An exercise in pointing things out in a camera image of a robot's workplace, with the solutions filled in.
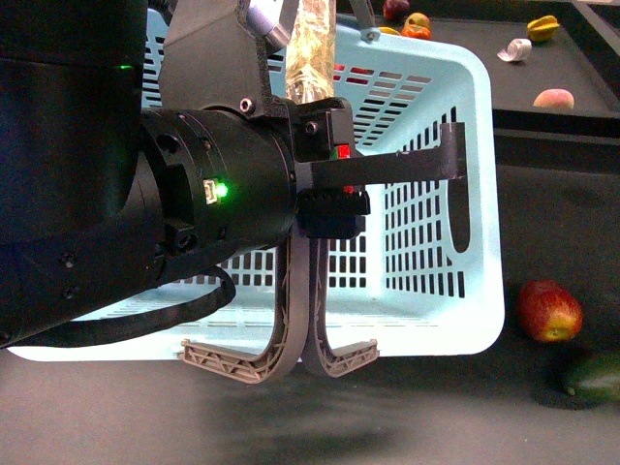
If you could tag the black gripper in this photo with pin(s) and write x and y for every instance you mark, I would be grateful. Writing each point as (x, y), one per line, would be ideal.
(228, 185)

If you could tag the light blue plastic basket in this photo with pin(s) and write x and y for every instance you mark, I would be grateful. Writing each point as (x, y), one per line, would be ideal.
(424, 277)

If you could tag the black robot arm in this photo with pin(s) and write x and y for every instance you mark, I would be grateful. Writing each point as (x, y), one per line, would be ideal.
(115, 219)

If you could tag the red yellow mango on table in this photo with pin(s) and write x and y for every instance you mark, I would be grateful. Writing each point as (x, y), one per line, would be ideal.
(547, 312)

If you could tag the pale pink peach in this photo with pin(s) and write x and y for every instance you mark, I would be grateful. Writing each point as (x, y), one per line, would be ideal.
(554, 98)

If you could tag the white crumpled foam net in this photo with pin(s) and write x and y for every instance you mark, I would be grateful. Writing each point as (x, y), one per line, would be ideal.
(517, 50)

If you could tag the orange persimmon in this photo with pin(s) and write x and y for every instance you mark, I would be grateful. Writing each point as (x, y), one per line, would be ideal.
(416, 32)

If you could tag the black upper display tray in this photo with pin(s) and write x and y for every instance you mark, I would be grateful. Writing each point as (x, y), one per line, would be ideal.
(557, 72)

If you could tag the small red-yellow apple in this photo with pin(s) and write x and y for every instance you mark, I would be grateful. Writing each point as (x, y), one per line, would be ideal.
(417, 20)

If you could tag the rear yellow starfruit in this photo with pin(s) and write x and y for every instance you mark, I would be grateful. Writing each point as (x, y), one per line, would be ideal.
(389, 30)

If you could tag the yellow starfruit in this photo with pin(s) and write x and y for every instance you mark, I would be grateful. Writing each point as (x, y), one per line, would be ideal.
(389, 30)
(542, 29)

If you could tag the far right yellow starfruit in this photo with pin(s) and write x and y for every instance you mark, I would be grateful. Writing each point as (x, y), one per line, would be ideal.
(542, 29)

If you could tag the plastic wrapped tube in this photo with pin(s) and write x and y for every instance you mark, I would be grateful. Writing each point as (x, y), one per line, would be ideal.
(310, 54)

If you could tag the green avocado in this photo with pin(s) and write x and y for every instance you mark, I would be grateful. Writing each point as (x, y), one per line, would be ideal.
(593, 378)

